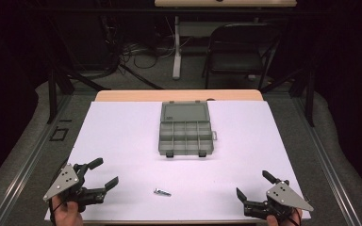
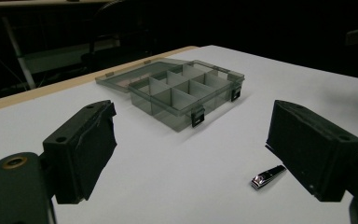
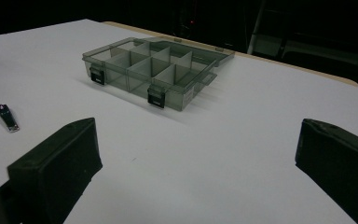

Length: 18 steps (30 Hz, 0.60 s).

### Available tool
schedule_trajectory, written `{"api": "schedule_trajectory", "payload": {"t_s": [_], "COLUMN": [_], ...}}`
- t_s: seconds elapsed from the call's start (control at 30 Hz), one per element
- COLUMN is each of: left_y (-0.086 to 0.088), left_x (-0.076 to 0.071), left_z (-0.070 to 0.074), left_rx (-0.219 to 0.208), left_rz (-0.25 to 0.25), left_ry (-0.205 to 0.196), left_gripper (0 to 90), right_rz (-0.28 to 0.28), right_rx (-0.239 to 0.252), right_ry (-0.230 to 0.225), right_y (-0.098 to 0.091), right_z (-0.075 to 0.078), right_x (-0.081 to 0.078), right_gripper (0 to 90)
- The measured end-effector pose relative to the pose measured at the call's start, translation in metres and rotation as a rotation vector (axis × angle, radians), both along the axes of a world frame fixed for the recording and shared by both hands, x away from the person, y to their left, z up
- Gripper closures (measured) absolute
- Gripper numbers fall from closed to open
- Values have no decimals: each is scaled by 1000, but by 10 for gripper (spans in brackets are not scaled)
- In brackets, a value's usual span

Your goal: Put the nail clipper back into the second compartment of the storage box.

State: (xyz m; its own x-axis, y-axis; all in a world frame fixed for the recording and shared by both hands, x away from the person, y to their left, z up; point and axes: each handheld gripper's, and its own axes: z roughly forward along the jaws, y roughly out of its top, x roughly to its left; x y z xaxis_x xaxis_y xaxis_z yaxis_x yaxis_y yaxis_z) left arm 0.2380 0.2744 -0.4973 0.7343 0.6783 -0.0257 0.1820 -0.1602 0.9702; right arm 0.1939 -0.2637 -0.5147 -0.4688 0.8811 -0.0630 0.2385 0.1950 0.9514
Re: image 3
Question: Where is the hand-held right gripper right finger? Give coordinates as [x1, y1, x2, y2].
[295, 118, 358, 224]

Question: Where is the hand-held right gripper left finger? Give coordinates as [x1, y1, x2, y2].
[0, 117, 103, 224]

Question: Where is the small black USB stick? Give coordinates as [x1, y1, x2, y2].
[0, 104, 21, 133]

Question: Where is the clear grey compartment organizer box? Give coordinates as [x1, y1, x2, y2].
[81, 35, 236, 112]

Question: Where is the dark metal stand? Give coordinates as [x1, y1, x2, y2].
[247, 0, 358, 78]

